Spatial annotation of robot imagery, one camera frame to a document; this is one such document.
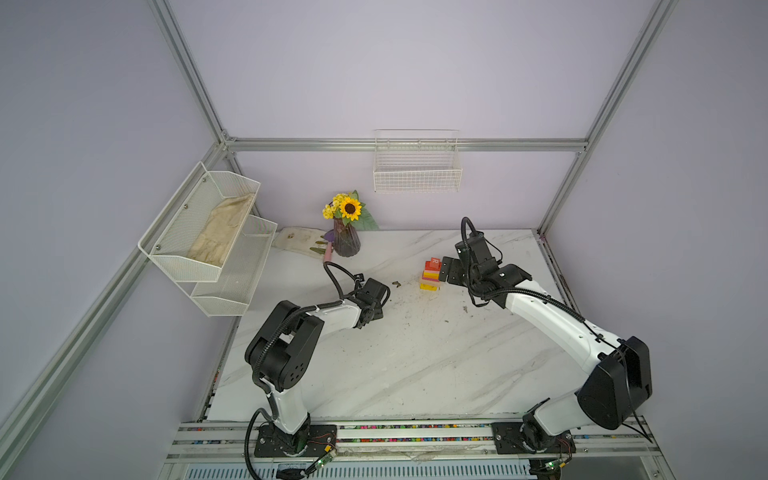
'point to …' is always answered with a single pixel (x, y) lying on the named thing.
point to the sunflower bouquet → (352, 211)
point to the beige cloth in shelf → (214, 241)
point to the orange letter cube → (435, 262)
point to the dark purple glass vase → (346, 240)
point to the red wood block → (429, 266)
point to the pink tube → (328, 254)
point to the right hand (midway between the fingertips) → (452, 267)
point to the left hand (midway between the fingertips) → (368, 309)
